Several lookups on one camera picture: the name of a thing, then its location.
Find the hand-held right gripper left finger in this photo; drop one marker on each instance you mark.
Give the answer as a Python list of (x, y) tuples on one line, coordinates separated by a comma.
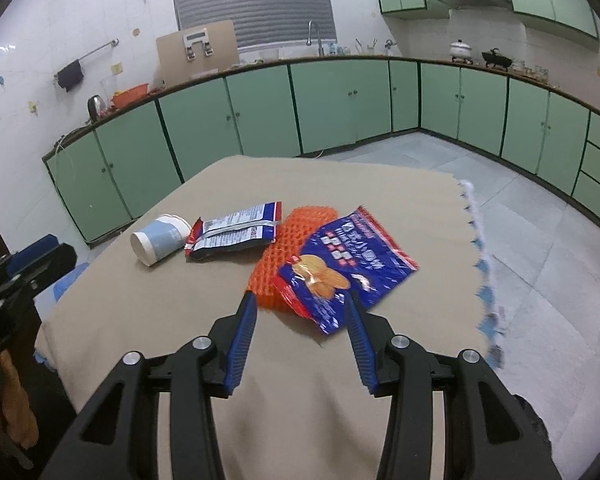
[(242, 340)]

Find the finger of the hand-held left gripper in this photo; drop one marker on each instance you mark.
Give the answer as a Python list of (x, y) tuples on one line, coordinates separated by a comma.
[(37, 245), (55, 262)]

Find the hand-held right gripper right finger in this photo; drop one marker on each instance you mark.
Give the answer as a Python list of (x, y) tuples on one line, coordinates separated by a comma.
[(360, 345)]

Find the blue snack packet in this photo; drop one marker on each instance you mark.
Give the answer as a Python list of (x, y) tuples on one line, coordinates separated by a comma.
[(350, 255)]

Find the orange plastic mesh net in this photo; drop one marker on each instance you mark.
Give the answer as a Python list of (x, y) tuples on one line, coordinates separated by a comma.
[(280, 255)]

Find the person's left forearm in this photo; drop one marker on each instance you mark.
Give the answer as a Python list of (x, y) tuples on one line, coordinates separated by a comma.
[(17, 405)]

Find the white paper cup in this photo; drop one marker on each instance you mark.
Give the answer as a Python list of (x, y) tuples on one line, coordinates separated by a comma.
[(155, 242)]

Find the silver and red snack packet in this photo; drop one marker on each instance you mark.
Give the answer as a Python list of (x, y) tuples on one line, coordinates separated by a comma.
[(235, 235)]

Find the steel kettle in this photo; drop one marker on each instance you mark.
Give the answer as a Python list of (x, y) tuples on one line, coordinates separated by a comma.
[(96, 107)]

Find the beige tablecloth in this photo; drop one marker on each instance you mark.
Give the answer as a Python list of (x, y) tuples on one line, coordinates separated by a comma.
[(330, 195)]

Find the dark hanging towel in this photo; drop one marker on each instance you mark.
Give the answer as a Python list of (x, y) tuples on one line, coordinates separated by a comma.
[(70, 75)]

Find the red plastic basin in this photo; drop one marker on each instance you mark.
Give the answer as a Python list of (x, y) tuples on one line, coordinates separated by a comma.
[(130, 96)]

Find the cardboard board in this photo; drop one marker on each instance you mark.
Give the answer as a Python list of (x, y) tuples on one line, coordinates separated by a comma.
[(175, 60)]

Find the green base cabinets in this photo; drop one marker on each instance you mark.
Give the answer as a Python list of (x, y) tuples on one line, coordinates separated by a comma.
[(260, 110)]

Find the utensil holder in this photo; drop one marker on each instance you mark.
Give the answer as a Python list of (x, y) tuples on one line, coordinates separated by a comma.
[(367, 47)]

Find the white cooking pot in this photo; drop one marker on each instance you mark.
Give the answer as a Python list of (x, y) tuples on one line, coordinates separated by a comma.
[(461, 50)]

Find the chrome faucet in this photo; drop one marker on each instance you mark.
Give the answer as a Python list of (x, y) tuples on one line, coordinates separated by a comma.
[(314, 35)]

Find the black wok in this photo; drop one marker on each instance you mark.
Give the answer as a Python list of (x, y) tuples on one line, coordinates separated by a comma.
[(496, 57)]

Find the glass jar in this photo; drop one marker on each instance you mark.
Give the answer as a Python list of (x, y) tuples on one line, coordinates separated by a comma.
[(541, 75), (517, 66)]

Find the wall towel rail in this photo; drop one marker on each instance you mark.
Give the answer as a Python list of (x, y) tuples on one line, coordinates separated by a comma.
[(92, 52)]

